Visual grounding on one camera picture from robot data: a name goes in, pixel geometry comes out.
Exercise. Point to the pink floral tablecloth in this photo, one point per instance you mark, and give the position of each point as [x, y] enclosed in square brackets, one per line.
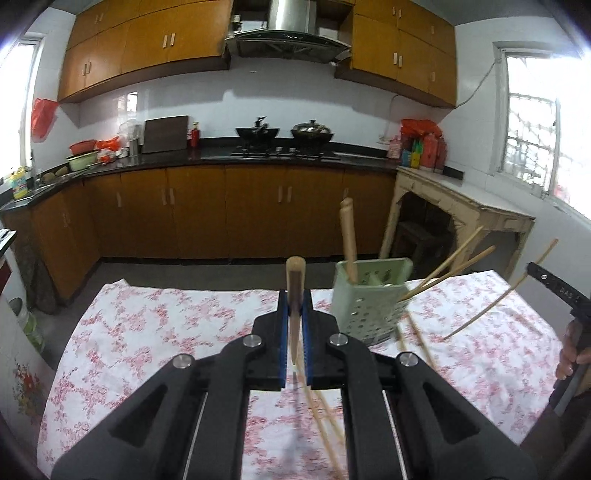
[152, 332]

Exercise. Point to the black pot with lid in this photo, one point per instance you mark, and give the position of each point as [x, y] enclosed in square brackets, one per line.
[311, 131]

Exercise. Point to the wooden base cabinets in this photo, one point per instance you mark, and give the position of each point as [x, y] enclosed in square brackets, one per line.
[194, 212]

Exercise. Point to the black kitchen countertop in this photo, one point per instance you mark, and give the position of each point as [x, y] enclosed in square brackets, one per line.
[152, 159]

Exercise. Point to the crumpled red plastic bag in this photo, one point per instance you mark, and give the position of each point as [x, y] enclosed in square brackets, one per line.
[108, 145]

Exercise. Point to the sliding glass window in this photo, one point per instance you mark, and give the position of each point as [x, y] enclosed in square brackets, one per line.
[21, 92]

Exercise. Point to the dark cutting board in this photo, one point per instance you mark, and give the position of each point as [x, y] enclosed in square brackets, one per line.
[164, 134]

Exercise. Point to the cluster of condiment bottles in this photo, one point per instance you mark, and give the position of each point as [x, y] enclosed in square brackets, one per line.
[429, 150]

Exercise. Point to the dark wooden stool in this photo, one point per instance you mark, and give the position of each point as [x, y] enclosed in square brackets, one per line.
[415, 235]

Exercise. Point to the black gas stove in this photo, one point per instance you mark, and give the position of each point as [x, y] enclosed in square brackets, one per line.
[286, 154]

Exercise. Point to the stainless steel cup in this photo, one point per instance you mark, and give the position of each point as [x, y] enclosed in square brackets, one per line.
[134, 146]

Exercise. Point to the red basin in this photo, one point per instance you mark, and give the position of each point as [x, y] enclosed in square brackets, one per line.
[83, 146]

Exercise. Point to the hanging red plastic bag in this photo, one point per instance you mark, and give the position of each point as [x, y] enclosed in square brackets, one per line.
[44, 117]

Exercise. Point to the white floral printed board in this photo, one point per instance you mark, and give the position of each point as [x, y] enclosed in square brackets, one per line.
[23, 383]

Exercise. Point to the black wok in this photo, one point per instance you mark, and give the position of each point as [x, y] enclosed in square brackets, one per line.
[257, 133]

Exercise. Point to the white plastic bag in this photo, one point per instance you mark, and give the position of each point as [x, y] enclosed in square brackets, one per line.
[128, 128]

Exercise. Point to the wooden chopstick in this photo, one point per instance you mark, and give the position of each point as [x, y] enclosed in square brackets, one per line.
[323, 431]
[295, 286]
[401, 341]
[461, 266]
[498, 292]
[450, 257]
[331, 417]
[420, 339]

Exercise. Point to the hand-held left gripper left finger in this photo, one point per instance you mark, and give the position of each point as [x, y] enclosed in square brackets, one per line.
[280, 341]

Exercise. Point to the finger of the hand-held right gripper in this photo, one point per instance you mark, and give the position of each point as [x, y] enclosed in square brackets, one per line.
[551, 281]

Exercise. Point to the green enamel basin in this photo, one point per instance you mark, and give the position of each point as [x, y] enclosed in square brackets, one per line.
[83, 161]

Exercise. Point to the steel range hood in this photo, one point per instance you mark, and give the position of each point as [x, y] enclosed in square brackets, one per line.
[288, 18]

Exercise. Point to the barred window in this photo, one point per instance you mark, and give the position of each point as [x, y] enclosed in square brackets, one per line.
[531, 134]

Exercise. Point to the wooden wall cabinets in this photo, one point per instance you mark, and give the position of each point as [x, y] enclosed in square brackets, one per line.
[152, 46]

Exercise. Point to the yellow detergent bottle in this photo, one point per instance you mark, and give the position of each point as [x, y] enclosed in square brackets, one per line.
[21, 184]

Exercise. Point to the person's right hand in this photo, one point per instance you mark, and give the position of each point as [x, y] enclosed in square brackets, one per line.
[570, 355]

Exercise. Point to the green perforated chopstick holder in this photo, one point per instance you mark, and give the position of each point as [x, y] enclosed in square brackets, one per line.
[369, 314]

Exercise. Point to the cream wooden side table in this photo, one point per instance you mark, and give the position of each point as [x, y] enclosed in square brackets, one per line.
[461, 196]

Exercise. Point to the red bag over bottles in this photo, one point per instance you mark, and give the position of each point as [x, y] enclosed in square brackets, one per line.
[418, 125]

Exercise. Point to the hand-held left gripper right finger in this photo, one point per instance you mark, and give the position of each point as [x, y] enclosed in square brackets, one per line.
[308, 341]

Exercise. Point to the small red bottle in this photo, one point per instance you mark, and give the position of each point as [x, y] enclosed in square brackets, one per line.
[195, 136]

